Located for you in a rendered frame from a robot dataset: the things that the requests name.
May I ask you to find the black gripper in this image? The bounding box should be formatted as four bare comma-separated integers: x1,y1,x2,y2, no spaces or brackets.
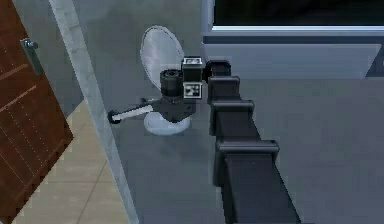
107,68,198,125

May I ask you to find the brown wooden room door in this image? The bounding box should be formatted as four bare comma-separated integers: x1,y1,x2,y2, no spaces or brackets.
0,0,74,224

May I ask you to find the grey framed window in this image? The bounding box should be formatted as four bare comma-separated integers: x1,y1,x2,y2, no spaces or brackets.
200,0,384,80

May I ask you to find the grey door handle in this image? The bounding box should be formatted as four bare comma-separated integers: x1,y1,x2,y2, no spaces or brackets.
19,37,45,76

